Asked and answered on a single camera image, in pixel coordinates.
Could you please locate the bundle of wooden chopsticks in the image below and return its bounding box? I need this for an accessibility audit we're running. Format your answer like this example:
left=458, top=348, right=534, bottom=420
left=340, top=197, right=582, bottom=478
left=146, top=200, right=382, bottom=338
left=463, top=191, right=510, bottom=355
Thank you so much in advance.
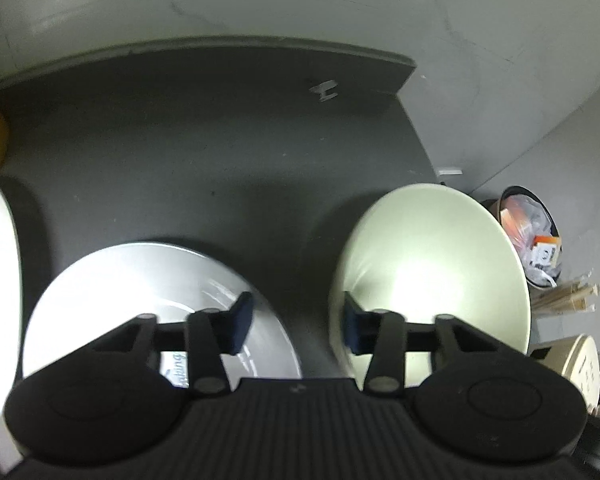
left=530, top=270, right=600, bottom=316

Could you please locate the white bowl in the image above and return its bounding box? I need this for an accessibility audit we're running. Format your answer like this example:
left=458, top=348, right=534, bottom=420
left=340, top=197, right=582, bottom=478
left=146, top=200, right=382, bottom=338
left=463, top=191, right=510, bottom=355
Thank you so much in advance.
left=328, top=183, right=532, bottom=389

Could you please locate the black trash bin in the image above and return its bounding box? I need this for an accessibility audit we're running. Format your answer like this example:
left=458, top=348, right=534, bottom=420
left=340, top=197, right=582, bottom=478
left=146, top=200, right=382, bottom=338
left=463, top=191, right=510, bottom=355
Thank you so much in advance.
left=482, top=186, right=563, bottom=290

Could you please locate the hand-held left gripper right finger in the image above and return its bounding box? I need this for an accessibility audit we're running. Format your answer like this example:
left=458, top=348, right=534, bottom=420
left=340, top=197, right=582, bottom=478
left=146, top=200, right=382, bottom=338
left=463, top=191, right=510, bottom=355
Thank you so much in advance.
left=342, top=290, right=507, bottom=395

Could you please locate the clear plastic bag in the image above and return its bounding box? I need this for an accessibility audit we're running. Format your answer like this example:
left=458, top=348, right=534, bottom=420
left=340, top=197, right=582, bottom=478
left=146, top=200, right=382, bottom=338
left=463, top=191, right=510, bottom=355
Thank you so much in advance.
left=500, top=195, right=553, bottom=241

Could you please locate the white orange carton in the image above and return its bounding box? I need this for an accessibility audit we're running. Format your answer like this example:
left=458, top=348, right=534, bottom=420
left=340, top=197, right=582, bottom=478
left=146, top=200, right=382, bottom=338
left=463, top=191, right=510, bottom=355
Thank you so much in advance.
left=529, top=235, right=562, bottom=272

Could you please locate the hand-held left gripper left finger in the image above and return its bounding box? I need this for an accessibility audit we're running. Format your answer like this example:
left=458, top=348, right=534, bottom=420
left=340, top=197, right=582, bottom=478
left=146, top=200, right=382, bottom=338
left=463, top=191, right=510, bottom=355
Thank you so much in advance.
left=91, top=291, right=255, bottom=395

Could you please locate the small white clip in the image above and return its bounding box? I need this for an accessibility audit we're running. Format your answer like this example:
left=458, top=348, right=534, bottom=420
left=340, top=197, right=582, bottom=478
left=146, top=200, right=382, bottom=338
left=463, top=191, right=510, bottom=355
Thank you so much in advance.
left=310, top=80, right=340, bottom=102

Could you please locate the white plate with blue print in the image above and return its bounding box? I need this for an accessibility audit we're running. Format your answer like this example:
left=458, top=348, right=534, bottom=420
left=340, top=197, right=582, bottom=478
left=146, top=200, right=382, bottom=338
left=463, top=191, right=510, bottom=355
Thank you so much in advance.
left=21, top=242, right=303, bottom=391

